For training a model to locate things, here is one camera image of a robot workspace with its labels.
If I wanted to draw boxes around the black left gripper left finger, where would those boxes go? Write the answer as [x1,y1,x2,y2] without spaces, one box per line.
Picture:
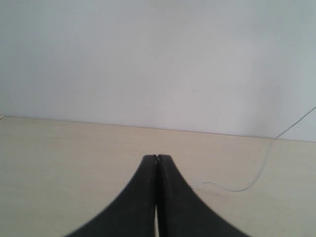
[68,155,157,237]

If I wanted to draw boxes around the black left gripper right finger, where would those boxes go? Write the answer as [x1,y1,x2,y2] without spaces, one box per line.
[157,155,247,237]

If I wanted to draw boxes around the white wired earphones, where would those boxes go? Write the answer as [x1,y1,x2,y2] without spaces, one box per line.
[197,106,316,193]

